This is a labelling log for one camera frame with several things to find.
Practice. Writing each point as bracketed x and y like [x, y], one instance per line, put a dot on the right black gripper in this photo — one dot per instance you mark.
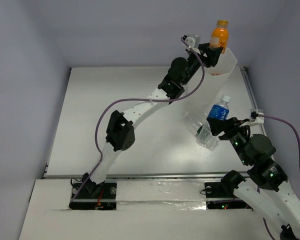
[228, 126]

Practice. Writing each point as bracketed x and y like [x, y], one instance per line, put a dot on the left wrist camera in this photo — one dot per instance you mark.
[191, 41]

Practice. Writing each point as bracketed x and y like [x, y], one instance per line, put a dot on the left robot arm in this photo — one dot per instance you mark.
[120, 131]

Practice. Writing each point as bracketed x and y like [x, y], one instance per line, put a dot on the clear bottle white label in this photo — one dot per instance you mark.
[204, 137]

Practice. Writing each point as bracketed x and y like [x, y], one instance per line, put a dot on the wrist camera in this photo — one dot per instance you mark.
[256, 118]
[191, 41]

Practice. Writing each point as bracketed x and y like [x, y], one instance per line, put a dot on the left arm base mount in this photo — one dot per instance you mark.
[103, 200]

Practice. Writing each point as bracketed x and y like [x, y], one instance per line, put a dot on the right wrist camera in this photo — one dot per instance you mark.
[256, 118]

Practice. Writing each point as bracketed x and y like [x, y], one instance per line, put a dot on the blue label water bottle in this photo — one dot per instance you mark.
[220, 110]

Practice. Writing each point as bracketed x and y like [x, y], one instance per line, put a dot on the white plastic bin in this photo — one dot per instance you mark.
[211, 85]

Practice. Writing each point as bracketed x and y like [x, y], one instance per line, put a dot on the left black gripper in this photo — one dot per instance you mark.
[203, 53]

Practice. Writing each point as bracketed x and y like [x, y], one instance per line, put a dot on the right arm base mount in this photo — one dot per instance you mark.
[218, 199]

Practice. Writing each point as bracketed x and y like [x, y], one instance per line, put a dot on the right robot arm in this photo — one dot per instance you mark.
[267, 180]

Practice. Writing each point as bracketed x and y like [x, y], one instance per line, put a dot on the white foam front board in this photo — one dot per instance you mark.
[158, 209]

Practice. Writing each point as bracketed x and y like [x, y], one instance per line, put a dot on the aluminium table rail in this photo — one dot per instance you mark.
[249, 99]

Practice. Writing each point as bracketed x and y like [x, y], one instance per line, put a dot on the clear unlabelled plastic bottle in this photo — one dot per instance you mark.
[195, 121]

